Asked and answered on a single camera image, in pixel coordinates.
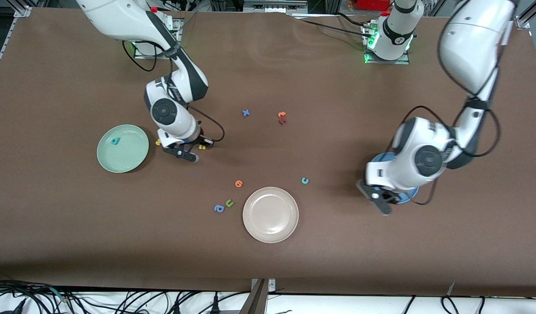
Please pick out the light green plate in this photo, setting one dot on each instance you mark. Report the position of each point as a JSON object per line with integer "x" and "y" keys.
{"x": 128, "y": 158}

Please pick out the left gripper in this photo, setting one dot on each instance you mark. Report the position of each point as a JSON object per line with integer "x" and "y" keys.
{"x": 386, "y": 196}

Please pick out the grey metal box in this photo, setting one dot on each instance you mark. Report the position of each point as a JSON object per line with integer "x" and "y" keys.
{"x": 274, "y": 5}

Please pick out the brown table cover sheet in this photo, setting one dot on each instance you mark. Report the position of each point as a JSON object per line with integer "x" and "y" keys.
{"x": 338, "y": 109}

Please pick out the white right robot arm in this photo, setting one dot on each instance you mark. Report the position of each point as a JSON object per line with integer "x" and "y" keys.
{"x": 119, "y": 17}

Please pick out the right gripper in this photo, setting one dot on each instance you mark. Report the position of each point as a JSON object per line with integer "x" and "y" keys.
{"x": 197, "y": 140}

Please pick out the off-white plate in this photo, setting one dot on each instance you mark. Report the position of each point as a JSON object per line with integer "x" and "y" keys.
{"x": 270, "y": 214}

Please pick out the blue foam letter a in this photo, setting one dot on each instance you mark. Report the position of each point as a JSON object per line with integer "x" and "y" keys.
{"x": 218, "y": 209}

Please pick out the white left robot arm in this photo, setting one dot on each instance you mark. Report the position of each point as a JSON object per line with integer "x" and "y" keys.
{"x": 468, "y": 43}

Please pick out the blue plate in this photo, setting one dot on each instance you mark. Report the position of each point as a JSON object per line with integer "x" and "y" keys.
{"x": 408, "y": 195}

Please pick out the grey metal bracket post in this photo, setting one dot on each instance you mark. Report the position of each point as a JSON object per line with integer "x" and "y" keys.
{"x": 255, "y": 301}

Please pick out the red box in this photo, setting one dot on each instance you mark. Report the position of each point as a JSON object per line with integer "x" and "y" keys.
{"x": 372, "y": 4}

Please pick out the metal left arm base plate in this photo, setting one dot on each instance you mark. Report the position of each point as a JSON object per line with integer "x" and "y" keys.
{"x": 399, "y": 61}

